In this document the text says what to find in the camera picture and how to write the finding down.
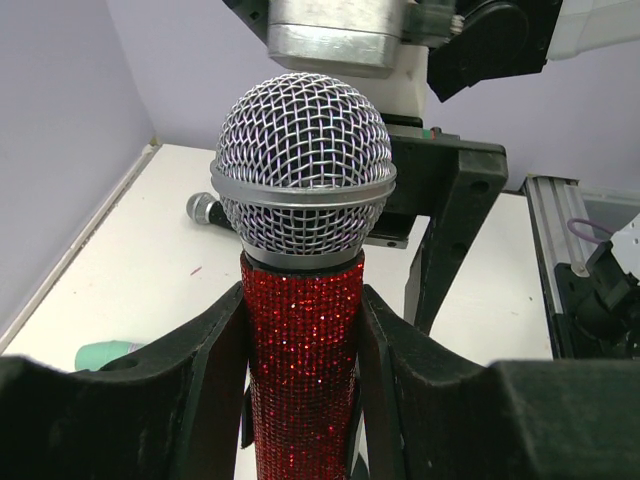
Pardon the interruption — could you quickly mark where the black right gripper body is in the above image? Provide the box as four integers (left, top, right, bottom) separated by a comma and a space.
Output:
367, 114, 508, 249

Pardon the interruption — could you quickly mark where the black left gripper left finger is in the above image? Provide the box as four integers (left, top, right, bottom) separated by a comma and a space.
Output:
1, 285, 247, 479

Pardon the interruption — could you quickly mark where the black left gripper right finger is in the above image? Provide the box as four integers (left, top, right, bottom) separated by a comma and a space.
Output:
358, 287, 639, 479

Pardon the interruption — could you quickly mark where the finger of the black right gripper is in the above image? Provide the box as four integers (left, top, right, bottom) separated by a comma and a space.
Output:
403, 150, 508, 333

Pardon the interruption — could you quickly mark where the mint green microphone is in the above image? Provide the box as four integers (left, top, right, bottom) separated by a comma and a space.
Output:
74, 340, 143, 371

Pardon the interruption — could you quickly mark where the red glitter microphone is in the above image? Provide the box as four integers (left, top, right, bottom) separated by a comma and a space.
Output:
210, 72, 396, 479

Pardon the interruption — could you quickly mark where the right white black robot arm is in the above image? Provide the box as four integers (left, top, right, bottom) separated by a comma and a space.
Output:
229, 1, 639, 332

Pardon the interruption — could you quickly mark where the black microphone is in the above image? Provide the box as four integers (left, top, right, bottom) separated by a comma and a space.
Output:
186, 192, 232, 230

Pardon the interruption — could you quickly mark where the aluminium frame rail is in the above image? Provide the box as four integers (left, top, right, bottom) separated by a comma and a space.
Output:
519, 174, 640, 359

